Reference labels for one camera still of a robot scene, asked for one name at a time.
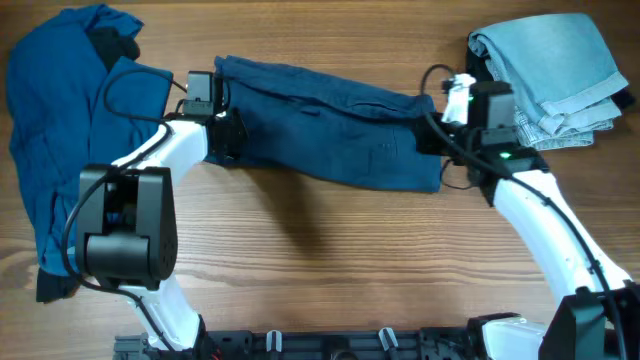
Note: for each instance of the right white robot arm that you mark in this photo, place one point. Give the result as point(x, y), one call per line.
point(597, 315)

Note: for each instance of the black folded garment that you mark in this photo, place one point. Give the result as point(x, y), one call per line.
point(476, 67)

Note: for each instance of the light blue folded jeans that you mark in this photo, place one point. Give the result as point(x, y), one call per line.
point(562, 73)

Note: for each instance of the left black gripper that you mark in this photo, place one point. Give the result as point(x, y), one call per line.
point(239, 133)

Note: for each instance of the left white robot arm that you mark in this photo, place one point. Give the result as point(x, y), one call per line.
point(126, 230)

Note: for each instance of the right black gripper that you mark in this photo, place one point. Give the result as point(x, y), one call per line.
point(429, 140)

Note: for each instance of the dark navy denim shorts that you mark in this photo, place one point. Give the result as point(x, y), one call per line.
point(327, 127)

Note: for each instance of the blue shirt pile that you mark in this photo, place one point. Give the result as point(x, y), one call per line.
point(68, 110)

